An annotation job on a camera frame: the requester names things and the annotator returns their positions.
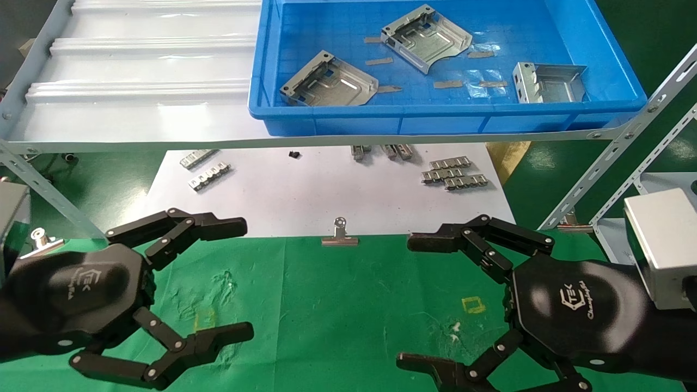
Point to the white corrugated shelf panel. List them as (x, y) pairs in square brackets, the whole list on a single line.
[(141, 71)]

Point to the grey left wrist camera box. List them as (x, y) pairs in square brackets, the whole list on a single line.
[(12, 218)]

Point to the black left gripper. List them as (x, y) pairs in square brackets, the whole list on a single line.
[(81, 294)]

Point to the silver binder clip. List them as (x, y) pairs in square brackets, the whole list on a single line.
[(572, 226), (41, 238), (340, 240)]

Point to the brown cardboard piece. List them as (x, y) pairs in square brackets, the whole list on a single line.
[(509, 158)]

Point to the clear plastic film scrap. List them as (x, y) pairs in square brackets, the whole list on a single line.
[(490, 92)]

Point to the grey side shelving unit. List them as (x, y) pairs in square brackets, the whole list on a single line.
[(656, 182)]

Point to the white paper sheet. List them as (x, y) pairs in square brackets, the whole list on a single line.
[(305, 196)]

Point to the blue plastic bin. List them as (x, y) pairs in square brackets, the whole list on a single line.
[(435, 117)]

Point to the metal bracket with curved flange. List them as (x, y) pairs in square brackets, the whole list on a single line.
[(430, 46)]

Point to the flat metal bracket plate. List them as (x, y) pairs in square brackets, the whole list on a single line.
[(332, 90)]

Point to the small metal terminal strip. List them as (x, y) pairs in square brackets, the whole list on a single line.
[(359, 152), (209, 177), (389, 151), (404, 152), (451, 162), (199, 158), (442, 175), (466, 182)]

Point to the green cloth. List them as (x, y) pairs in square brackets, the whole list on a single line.
[(348, 305)]

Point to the folded metal bracket box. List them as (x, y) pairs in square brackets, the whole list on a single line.
[(550, 90)]

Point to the tan tape strip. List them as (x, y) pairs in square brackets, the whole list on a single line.
[(481, 54), (493, 84), (379, 61), (390, 89), (448, 84), (373, 40)]

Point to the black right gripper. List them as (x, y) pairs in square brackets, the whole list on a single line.
[(577, 310)]

